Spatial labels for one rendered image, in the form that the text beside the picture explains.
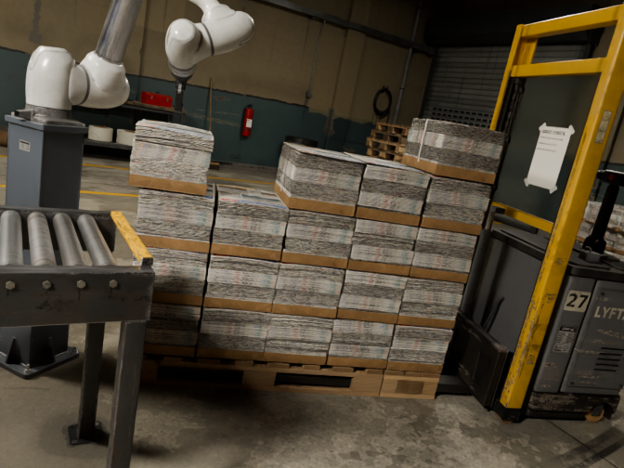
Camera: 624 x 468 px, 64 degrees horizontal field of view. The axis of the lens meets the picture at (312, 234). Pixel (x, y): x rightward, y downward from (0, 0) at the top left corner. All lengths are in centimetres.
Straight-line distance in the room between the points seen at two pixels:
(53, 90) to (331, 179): 108
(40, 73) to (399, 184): 142
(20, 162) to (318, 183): 113
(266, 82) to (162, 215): 742
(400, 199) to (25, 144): 147
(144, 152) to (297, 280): 79
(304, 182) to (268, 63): 737
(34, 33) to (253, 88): 337
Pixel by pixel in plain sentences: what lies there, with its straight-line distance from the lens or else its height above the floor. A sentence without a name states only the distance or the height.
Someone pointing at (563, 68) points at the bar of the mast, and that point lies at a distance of 259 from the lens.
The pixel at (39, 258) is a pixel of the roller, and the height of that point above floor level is 80.
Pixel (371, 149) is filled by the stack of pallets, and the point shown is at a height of 81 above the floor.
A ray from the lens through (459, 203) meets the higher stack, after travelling 226.
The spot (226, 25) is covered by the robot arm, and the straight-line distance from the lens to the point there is 169.
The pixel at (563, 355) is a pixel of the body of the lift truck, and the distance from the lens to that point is 265.
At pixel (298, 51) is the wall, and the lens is 957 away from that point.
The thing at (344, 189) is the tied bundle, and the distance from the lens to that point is 206.
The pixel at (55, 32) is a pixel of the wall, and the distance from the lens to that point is 846.
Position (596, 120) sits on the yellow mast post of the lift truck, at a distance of 233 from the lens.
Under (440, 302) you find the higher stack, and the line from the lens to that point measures 237.
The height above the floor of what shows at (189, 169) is 93.
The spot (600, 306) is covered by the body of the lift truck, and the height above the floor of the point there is 62.
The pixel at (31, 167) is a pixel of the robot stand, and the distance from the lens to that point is 214.
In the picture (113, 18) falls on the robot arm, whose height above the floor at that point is 142.
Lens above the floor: 122
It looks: 13 degrees down
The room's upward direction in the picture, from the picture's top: 11 degrees clockwise
